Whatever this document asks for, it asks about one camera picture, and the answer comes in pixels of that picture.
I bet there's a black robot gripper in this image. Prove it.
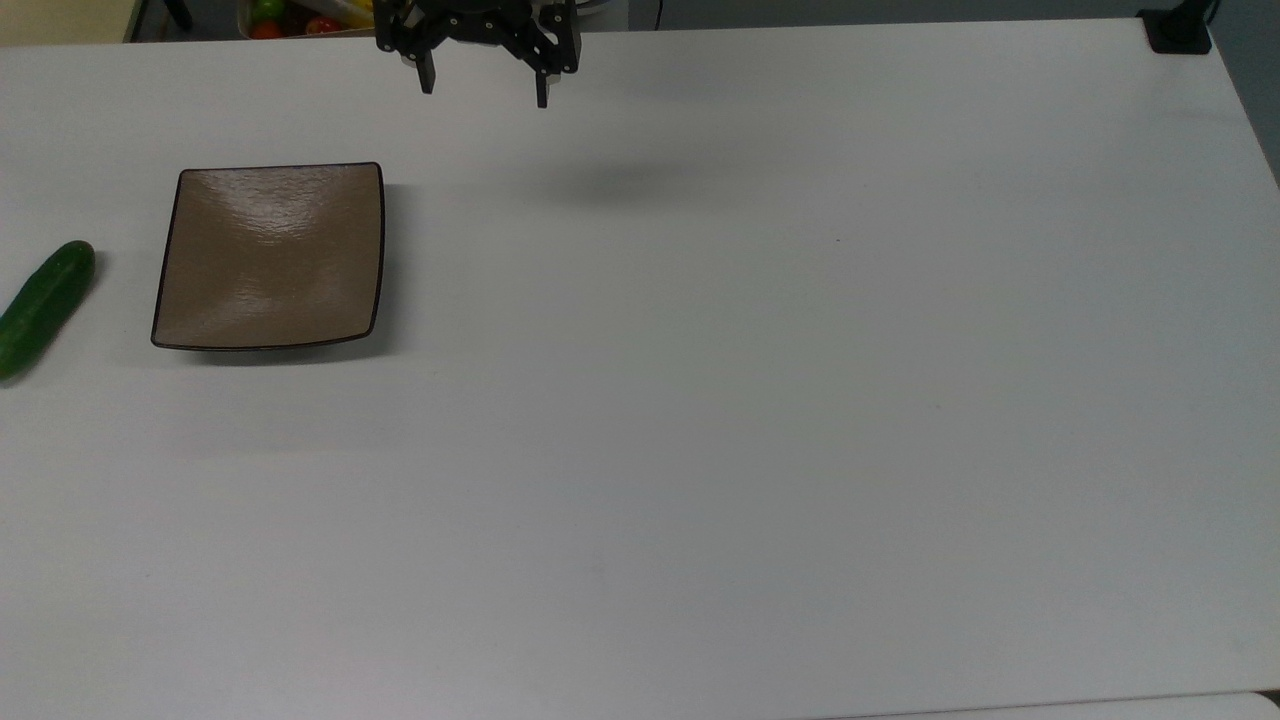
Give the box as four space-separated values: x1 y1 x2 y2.
376 0 582 110

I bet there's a green cucumber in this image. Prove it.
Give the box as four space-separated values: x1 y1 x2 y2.
0 240 97 381

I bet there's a square brown ceramic plate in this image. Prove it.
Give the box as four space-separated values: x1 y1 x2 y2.
150 161 387 353

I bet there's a box of toy produce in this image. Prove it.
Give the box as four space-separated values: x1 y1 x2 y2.
236 0 379 41

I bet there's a light wooden board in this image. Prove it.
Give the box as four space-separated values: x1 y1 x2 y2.
0 0 138 47

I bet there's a black table clamp mount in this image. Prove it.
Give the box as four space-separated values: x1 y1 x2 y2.
1138 0 1215 55

